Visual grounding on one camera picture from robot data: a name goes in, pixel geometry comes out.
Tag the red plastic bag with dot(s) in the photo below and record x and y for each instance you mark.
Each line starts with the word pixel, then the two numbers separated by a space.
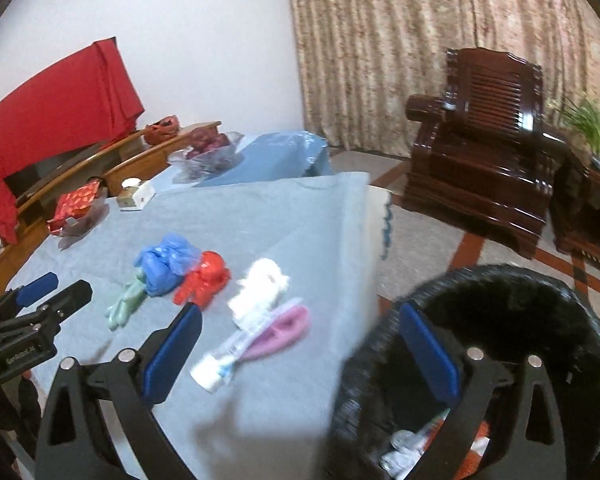
pixel 202 277

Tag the potted green plant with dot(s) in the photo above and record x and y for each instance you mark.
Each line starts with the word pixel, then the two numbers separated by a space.
pixel 595 125

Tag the dark wooden armchair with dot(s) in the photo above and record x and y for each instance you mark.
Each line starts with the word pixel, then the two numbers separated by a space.
pixel 480 170

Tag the black lined trash bin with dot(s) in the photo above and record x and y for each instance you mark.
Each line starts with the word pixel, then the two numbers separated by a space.
pixel 530 320

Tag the white tissue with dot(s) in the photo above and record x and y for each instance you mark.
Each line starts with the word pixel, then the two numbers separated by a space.
pixel 260 285

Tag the red apple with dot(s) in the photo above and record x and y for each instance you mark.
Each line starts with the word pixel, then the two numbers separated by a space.
pixel 200 136
pixel 221 141
pixel 196 152

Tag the blue tablecloth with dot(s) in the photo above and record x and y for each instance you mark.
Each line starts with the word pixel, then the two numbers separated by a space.
pixel 280 160

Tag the red snack packet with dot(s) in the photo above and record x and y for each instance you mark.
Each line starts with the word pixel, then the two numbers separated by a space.
pixel 77 205

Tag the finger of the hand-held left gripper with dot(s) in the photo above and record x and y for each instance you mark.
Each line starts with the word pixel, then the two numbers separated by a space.
pixel 37 287
pixel 67 300

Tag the wooden television cabinet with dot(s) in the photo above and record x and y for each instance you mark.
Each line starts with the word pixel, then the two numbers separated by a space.
pixel 130 165

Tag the green glove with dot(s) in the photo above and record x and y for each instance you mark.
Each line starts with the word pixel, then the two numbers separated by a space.
pixel 127 300

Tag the television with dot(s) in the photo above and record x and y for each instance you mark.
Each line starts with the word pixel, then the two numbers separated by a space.
pixel 40 170

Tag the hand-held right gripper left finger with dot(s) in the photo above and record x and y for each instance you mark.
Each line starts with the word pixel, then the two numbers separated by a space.
pixel 172 355

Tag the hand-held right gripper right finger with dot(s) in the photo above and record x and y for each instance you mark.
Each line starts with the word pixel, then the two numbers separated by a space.
pixel 430 355

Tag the blue plastic bag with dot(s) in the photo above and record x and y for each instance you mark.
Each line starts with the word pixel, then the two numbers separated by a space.
pixel 167 262

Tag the toothpaste tube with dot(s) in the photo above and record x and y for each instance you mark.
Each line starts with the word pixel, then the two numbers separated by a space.
pixel 220 365

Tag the tissue box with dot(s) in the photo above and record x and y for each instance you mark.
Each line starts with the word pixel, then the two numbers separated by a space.
pixel 136 194

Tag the white cup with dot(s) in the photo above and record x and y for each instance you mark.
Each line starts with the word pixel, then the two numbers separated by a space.
pixel 395 461

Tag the glass fruit bowl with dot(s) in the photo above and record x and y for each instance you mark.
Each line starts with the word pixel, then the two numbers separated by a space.
pixel 205 171

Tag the red cloth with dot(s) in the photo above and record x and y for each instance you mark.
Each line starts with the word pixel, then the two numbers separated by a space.
pixel 55 110

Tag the patterned beige curtain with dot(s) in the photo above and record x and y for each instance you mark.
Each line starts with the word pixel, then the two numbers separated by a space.
pixel 380 50

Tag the cream scalloped tablecloth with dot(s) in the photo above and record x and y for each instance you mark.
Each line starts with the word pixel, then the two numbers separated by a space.
pixel 382 220

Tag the grey tablecloth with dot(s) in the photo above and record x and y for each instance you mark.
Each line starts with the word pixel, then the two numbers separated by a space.
pixel 280 230

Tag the dark wooden side table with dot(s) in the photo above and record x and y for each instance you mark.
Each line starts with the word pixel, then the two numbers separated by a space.
pixel 585 220

